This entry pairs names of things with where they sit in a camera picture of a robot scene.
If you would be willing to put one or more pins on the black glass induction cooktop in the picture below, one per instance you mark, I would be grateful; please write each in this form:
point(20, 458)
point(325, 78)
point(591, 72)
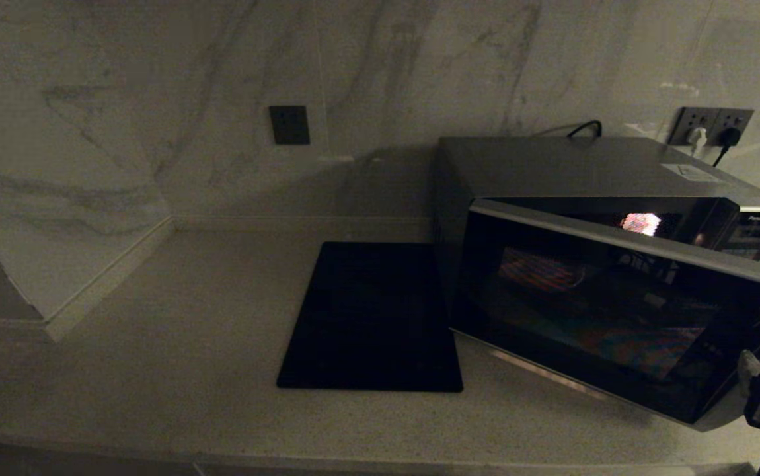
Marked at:
point(367, 317)

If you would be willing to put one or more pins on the grey double wall outlet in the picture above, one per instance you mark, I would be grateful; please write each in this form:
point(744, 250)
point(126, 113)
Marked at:
point(709, 119)

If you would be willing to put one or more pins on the purple plate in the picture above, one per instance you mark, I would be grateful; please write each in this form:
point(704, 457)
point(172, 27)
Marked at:
point(538, 270)

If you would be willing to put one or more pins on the white power plug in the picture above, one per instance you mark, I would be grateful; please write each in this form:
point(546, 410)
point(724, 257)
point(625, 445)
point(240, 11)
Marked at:
point(698, 138)

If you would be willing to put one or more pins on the black power plug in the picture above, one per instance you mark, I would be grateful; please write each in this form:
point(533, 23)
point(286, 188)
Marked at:
point(729, 135)

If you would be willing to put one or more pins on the black blank wall panel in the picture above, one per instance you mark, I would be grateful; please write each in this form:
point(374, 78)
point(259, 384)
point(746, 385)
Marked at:
point(289, 125)

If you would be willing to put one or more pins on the microwave door with dark glass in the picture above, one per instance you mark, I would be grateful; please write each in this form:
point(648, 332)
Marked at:
point(618, 317)

